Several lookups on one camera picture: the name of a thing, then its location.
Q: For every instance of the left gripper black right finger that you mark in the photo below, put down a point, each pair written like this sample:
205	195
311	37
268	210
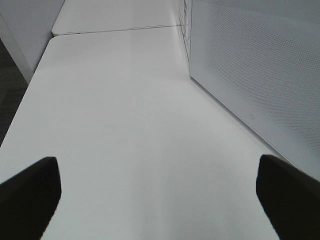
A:
290	199

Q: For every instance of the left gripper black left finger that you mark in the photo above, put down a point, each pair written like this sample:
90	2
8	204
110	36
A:
29	199

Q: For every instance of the white microwave door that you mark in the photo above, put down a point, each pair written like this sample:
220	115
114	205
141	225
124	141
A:
261	59

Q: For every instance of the white microwave oven body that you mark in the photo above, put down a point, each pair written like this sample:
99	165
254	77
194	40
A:
185	17

